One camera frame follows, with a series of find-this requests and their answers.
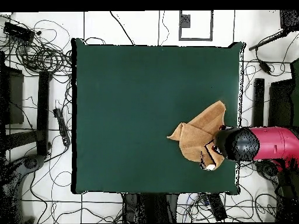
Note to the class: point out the tan terry towel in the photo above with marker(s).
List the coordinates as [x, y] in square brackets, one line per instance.
[196, 137]

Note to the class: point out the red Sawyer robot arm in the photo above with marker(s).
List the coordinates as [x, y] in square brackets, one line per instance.
[275, 143]

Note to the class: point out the dark flat panel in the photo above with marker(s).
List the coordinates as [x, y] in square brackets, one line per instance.
[280, 105]
[14, 98]

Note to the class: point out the grey rounded base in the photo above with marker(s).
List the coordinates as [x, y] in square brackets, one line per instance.
[14, 177]
[267, 169]

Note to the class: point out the black power strip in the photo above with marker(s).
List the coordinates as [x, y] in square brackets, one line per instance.
[62, 127]
[216, 207]

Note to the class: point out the black stand bar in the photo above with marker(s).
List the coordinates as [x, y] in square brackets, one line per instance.
[43, 112]
[258, 105]

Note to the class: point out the black power adapter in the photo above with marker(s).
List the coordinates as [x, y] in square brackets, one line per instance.
[265, 67]

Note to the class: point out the dark green table cloth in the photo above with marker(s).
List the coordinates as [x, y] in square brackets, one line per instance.
[116, 81]

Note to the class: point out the black rod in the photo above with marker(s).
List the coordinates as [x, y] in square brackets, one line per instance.
[268, 39]

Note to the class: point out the black corner box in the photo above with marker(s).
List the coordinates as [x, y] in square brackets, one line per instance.
[289, 19]

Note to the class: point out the black electronics box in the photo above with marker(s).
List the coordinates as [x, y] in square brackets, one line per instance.
[18, 31]

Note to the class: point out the grey square frame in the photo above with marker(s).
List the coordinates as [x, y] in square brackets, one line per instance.
[211, 25]

